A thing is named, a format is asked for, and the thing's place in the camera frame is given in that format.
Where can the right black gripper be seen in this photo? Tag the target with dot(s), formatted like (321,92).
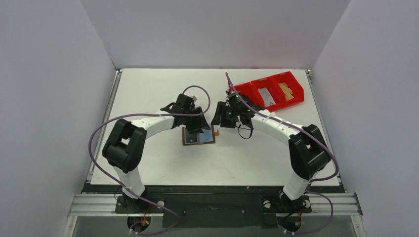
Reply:
(223,114)

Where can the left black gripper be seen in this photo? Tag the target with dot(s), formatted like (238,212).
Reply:
(200,123)

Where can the brown leather card holder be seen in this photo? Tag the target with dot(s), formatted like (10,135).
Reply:
(207,137)

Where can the gold card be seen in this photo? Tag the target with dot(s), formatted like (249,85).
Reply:
(285,88)
(288,96)

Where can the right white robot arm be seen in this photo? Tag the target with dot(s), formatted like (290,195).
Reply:
(306,143)

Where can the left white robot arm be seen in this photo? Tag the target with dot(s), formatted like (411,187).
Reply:
(124,147)

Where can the gold card in bin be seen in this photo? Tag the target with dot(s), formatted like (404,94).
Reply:
(285,88)

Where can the red left bin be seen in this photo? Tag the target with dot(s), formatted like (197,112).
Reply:
(250,94)

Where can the red bin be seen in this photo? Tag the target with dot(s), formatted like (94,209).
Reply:
(293,84)
(271,94)
(250,94)

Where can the red middle bin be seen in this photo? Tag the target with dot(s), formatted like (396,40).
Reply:
(271,94)

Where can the red right bin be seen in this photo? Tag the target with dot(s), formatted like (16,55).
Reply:
(293,84)

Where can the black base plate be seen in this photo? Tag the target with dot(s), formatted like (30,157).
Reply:
(200,206)

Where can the aluminium rail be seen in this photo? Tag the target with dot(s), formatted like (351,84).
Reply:
(340,204)

